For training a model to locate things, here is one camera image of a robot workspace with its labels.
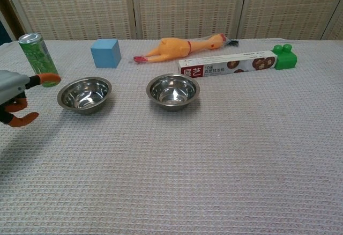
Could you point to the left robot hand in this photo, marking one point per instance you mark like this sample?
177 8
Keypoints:
13 87

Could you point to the stainless steel bowl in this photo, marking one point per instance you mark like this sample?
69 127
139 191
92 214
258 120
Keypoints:
84 95
173 92

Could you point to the green drink can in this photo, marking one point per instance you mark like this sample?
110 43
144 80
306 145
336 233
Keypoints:
40 58

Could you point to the blue foam cube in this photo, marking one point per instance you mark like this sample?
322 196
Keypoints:
105 54

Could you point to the woven folding screen panel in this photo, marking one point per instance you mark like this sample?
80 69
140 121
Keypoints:
289 7
72 7
187 4

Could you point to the yellow rubber chicken toy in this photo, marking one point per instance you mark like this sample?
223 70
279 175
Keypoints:
171 50

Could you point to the beige waffle tablecloth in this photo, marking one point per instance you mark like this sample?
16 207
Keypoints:
160 178

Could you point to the baking paper box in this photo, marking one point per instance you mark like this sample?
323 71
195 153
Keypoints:
227 64

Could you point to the green plastic toy block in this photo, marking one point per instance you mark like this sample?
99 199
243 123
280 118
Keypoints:
286 59

